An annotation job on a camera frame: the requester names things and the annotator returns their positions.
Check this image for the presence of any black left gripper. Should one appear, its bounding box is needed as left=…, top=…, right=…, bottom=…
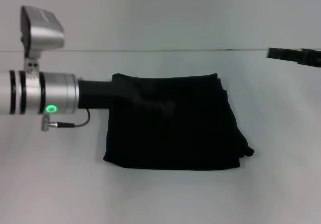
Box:
left=77, top=79, right=176, bottom=116

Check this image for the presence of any black t-shirt with white print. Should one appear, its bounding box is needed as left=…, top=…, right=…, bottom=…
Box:
left=103, top=72, right=255, bottom=171

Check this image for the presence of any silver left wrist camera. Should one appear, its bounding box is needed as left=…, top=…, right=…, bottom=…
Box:
left=19, top=5, right=66, bottom=72

